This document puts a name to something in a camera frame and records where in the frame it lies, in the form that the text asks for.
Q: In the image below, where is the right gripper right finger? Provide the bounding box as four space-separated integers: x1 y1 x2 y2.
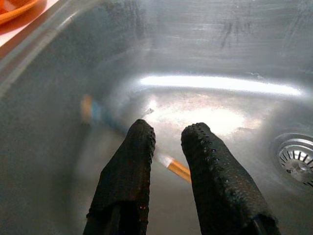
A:
180 121 282 235

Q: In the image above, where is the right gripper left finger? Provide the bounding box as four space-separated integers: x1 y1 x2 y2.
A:
82 119 157 235

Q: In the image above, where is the stainless steel kitchen sink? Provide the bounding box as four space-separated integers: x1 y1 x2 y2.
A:
0 0 313 235

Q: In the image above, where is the steel sink drain strainer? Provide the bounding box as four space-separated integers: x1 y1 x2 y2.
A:
270 133 313 188

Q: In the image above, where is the orange plastic plate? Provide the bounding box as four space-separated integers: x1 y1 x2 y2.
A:
0 0 41 25

